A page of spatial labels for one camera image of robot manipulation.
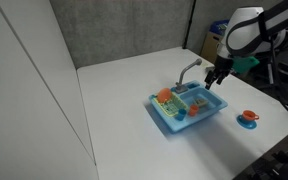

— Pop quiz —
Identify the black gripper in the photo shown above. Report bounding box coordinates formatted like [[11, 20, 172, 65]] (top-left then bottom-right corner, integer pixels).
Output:
[[204, 54, 234, 91]]

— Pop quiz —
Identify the small cream toy bottle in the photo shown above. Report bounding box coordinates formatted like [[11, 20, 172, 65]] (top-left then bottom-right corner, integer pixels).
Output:
[[193, 96, 209, 108]]

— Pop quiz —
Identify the blue toy sink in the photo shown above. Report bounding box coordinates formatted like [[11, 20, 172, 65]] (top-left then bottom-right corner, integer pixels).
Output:
[[148, 80, 229, 134]]

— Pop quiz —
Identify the grey toy faucet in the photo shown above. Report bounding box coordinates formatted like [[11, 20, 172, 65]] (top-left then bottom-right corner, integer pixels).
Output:
[[174, 58, 203, 94]]

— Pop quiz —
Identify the cardboard box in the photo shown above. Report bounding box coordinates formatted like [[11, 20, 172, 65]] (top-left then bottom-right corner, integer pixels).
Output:
[[199, 19, 232, 66]]

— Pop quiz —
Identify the blue toy cup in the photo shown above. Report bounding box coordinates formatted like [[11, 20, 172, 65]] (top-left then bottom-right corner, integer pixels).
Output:
[[174, 108, 187, 122]]

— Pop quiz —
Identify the yellow green dish rack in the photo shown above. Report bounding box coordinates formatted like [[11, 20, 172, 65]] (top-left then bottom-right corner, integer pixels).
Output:
[[152, 92, 189, 117]]

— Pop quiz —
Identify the blue toy bin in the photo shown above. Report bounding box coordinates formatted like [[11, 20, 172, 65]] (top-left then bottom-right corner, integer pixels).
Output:
[[209, 19, 231, 36]]

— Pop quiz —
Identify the blue toy saucer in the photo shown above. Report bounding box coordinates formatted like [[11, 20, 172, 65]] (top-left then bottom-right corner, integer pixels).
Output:
[[236, 114, 258, 130]]

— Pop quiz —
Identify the black stand pole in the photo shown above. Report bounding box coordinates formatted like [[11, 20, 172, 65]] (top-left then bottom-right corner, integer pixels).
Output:
[[182, 0, 197, 50]]

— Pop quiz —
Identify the black tripod equipment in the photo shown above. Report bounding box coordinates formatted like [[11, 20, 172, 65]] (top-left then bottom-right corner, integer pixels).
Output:
[[232, 126, 288, 180]]

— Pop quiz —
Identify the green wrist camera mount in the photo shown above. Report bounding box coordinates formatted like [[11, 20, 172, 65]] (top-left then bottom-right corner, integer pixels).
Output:
[[231, 55, 261, 75]]

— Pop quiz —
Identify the orange teacup with handle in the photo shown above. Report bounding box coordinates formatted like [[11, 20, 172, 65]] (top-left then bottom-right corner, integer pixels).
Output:
[[242, 109, 260, 122]]

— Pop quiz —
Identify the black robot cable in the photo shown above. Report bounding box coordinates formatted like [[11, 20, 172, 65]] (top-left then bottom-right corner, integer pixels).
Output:
[[265, 31, 288, 118]]

